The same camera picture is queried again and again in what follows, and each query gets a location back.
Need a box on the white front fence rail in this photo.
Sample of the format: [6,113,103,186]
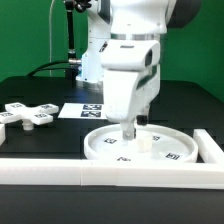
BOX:
[0,158,224,189]

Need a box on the white marker sheet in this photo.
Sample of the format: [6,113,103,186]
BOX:
[58,103,106,119]

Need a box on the white left fence piece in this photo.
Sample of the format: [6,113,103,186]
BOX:
[0,124,6,146]

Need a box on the white cross-shaped table base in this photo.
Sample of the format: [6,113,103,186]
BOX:
[0,102,59,131]

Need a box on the black camera stand pole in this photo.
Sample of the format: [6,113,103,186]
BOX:
[63,0,92,65]

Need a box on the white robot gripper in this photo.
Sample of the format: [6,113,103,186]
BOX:
[101,40,160,141]

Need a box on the white round table top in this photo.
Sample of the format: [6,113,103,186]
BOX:
[84,125,198,163]

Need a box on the white hanging cable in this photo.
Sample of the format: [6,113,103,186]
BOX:
[48,0,58,78]

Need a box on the white right fence rail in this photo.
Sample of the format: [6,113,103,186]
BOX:
[193,129,224,166]

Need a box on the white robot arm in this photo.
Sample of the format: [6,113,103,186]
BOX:
[77,0,202,140]

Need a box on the white fence rail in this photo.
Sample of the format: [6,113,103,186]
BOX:
[0,158,224,189]
[193,129,224,166]

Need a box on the black cable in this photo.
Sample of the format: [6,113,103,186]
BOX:
[27,59,82,78]

